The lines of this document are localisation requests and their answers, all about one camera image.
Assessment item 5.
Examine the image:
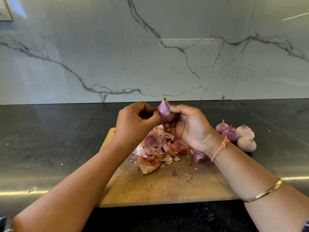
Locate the person's right hand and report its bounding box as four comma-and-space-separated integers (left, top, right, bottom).
163, 104, 224, 154

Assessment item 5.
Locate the orange thread bracelet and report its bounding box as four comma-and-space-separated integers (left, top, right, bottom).
211, 137, 230, 163

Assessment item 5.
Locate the person's right forearm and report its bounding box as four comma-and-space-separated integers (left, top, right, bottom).
211, 141, 309, 232

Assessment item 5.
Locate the pile of onion peels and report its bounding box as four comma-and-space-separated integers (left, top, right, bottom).
133, 125, 207, 175

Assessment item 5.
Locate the small red onion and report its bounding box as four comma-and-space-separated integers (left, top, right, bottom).
215, 119, 229, 134

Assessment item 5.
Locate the wooden cutting board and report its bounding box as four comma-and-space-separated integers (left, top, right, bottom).
98, 124, 239, 208

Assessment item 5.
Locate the person's left hand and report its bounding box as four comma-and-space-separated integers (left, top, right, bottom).
112, 101, 162, 152

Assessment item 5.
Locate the person's left forearm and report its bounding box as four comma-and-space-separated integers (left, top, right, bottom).
12, 143, 130, 232

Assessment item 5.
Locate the white wall switch plate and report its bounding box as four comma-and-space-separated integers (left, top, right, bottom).
0, 0, 14, 22

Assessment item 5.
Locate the gold bangle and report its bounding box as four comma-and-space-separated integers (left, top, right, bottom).
243, 178, 284, 203

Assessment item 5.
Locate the brownish red onion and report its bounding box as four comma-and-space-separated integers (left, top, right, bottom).
236, 124, 256, 140

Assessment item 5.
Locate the black white plaid sleeve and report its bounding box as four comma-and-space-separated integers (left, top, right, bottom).
0, 216, 14, 232

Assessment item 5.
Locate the red onion with pale patch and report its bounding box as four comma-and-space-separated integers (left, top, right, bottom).
158, 97, 176, 124

